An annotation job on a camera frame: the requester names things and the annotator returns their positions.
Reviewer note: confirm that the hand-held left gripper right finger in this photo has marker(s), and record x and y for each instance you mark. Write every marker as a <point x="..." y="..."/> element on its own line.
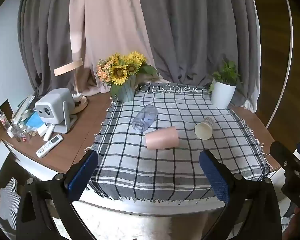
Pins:
<point x="215" y="177"/>

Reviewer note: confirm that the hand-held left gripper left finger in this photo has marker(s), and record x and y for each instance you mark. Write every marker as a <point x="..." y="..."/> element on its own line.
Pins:
<point x="83" y="173"/>

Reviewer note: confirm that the pink cup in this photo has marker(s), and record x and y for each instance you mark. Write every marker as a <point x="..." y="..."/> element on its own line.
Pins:
<point x="162" y="138"/>

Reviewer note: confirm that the white paper cup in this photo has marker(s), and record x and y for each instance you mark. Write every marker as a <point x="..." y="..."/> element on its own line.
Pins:
<point x="203" y="130"/>

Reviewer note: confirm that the clear plastic cup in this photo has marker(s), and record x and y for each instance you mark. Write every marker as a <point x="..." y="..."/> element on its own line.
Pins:
<point x="145" y="117"/>

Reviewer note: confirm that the large white remote control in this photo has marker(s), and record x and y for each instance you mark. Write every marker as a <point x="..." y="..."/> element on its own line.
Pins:
<point x="48" y="146"/>

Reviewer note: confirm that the small white remote control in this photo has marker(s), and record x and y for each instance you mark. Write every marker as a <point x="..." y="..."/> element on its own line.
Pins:
<point x="48" y="133"/>

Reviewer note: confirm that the checked grey white cloth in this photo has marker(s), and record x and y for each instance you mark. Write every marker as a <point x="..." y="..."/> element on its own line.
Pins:
<point x="152" y="172"/>

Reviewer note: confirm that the small clear jar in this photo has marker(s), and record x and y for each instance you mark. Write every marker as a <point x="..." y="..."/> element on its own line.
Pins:
<point x="22" y="135"/>

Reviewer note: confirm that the blue packet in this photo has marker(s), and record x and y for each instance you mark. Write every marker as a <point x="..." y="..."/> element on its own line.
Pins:
<point x="33" y="120"/>

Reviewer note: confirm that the grey projector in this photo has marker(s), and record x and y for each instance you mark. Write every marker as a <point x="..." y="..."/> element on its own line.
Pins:
<point x="52" y="105"/>

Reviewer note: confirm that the white charger plug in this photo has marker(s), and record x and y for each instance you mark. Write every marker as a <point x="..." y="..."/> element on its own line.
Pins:
<point x="77" y="97"/>

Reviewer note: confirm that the striped cloth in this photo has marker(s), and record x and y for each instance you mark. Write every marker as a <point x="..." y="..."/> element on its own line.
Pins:
<point x="8" y="202"/>

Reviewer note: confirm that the white plant pot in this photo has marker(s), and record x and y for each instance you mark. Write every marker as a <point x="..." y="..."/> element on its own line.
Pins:
<point x="222" y="95"/>

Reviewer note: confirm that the small white bottle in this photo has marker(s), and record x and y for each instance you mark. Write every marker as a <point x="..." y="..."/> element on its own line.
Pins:
<point x="10" y="132"/>

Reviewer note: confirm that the teal ribbed vase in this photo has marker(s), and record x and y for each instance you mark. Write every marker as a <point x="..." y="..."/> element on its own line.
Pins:
<point x="127" y="92"/>

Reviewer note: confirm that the clear water bottle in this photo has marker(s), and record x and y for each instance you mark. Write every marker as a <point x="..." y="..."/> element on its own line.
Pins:
<point x="3" y="118"/>

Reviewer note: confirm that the green leafy plant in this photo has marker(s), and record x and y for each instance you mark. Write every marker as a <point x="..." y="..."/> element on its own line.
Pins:
<point x="226" y="73"/>

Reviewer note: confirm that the wooden desk lamp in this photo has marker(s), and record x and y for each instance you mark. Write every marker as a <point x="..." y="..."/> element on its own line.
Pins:
<point x="67" y="67"/>

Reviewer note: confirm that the sunflower bouquet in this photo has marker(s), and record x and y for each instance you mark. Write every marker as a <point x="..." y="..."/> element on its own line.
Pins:
<point x="120" y="68"/>

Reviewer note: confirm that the grey curtain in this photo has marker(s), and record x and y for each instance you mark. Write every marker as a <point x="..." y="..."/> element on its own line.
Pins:
<point x="47" y="35"/>
<point x="202" y="30"/>

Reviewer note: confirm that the pink curtain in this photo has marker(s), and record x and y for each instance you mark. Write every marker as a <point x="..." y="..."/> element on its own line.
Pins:
<point x="107" y="25"/>

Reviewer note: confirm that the white hoop frame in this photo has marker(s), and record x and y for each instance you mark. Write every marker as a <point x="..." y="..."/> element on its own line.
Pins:
<point x="288" y="62"/>

